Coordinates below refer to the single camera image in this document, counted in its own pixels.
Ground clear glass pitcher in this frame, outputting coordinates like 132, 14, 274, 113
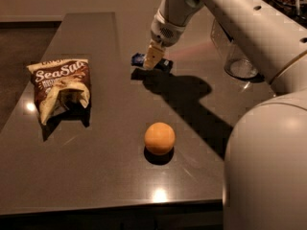
210, 20, 258, 81

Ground blue rxbar wrapper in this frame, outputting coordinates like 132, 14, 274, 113
131, 53, 173, 73

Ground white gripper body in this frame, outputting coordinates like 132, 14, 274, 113
151, 11, 185, 47

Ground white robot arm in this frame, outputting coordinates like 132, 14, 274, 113
145, 0, 307, 230

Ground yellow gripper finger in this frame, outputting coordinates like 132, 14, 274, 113
143, 40, 165, 70

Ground orange round fruit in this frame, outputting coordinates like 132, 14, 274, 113
144, 123, 176, 155

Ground brown sea salt chip bag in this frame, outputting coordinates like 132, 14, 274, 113
27, 58, 91, 126

